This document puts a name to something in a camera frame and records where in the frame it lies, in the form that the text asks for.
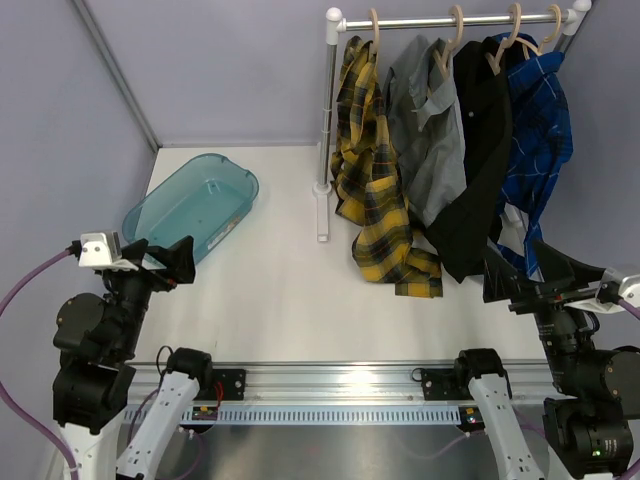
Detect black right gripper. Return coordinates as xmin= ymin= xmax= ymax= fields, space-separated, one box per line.
xmin=484 ymin=237 xmax=611 ymax=395

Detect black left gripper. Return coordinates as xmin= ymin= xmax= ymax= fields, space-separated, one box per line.
xmin=108 ymin=234 xmax=195 ymax=356

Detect yellow plaid shirt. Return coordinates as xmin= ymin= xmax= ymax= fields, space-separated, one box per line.
xmin=330 ymin=36 xmax=443 ymax=298

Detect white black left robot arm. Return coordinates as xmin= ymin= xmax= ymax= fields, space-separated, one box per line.
xmin=53 ymin=232 xmax=215 ymax=479

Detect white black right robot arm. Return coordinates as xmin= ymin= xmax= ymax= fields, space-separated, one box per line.
xmin=483 ymin=240 xmax=639 ymax=479

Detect black shirt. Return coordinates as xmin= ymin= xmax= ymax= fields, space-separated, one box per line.
xmin=426 ymin=37 xmax=513 ymax=282

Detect blue plaid shirt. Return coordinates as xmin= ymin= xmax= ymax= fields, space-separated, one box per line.
xmin=496 ymin=33 xmax=573 ymax=277

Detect grey shirt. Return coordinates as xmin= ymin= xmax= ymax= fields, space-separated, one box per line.
xmin=383 ymin=35 xmax=467 ymax=227

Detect wooden hanger of blue shirt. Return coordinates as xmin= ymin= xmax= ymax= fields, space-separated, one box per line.
xmin=514 ymin=3 xmax=563 ymax=59

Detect wooden hanger of grey shirt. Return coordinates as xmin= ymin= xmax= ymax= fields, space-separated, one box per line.
xmin=433 ymin=4 xmax=464 ymax=79

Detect wooden hanger of black shirt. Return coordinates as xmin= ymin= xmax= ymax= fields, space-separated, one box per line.
xmin=485 ymin=2 xmax=522 ymax=76

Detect teal plastic tub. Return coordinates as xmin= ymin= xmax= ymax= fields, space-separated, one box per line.
xmin=122 ymin=153 xmax=259 ymax=263

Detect white metal clothes rack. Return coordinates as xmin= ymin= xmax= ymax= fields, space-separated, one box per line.
xmin=313 ymin=1 xmax=593 ymax=243

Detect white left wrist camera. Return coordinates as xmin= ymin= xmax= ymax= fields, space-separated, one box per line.
xmin=79 ymin=231 xmax=122 ymax=270

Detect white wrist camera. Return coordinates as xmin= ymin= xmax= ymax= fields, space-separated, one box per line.
xmin=596 ymin=267 xmax=639 ymax=315
xmin=79 ymin=231 xmax=122 ymax=270

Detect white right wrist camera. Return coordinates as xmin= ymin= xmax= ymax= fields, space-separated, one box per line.
xmin=596 ymin=267 xmax=639 ymax=315

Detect aluminium mounting rail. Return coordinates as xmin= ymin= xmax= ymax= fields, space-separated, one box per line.
xmin=128 ymin=361 xmax=557 ymax=405

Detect purple cable under right base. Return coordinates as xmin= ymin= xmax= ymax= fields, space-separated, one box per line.
xmin=399 ymin=422 xmax=546 ymax=461

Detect white slotted cable duct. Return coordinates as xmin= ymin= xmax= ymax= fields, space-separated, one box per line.
xmin=122 ymin=404 xmax=464 ymax=425

